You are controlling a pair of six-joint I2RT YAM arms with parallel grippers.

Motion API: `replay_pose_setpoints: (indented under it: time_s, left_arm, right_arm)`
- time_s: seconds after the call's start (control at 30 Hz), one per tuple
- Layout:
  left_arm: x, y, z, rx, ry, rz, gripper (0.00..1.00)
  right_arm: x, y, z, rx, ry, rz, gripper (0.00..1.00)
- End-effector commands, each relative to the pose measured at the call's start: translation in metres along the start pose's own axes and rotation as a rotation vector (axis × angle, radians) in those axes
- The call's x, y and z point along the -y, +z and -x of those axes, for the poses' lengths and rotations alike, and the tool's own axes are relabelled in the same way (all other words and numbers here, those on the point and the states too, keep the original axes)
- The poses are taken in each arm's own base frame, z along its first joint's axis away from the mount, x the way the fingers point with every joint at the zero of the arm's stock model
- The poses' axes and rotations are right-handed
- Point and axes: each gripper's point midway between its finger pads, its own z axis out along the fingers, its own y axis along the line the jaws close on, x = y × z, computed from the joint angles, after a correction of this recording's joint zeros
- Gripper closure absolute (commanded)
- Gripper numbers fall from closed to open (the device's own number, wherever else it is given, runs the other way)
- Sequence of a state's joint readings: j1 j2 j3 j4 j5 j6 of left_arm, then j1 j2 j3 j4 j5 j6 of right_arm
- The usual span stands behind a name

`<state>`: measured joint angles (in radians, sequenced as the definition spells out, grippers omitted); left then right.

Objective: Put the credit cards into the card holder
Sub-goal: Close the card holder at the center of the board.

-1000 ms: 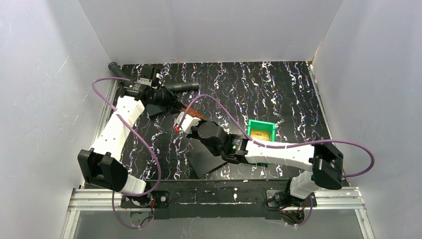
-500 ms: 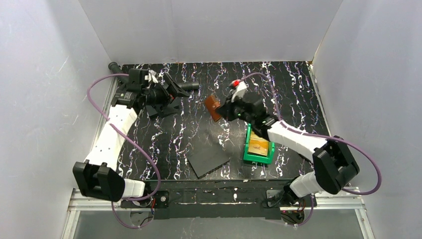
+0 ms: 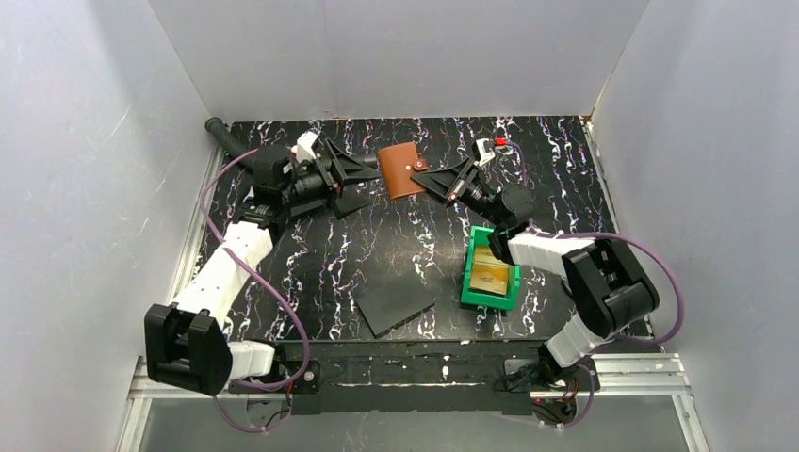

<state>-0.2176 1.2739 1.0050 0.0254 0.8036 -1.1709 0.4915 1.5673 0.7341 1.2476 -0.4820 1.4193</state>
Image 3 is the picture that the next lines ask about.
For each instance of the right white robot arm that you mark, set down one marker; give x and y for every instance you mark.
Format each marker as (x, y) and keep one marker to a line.
(603, 277)

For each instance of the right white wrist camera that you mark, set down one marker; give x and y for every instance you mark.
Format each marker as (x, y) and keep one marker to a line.
(484, 149)

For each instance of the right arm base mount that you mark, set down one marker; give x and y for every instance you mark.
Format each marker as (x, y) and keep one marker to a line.
(567, 398)

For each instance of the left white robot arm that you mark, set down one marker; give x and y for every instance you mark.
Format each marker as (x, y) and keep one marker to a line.
(185, 345)

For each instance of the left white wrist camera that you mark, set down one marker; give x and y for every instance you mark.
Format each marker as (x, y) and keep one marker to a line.
(304, 148)

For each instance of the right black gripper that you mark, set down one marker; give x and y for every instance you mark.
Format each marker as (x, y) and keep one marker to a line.
(463, 187)

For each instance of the cards in green tray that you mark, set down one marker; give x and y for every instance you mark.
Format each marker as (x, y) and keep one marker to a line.
(490, 279)

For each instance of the brown leather card holder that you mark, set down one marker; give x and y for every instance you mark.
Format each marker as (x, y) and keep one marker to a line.
(398, 163)

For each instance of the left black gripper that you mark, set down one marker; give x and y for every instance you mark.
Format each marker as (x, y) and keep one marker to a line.
(331, 181)

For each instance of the gold VIP credit card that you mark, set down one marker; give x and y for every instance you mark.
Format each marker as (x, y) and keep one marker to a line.
(484, 255)

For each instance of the black foam block front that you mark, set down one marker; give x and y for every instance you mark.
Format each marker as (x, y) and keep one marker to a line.
(393, 302)

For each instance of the green plastic card tray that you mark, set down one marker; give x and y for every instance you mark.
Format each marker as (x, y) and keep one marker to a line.
(478, 236)

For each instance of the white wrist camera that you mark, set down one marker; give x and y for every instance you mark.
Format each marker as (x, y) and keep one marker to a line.
(484, 149)
(304, 148)

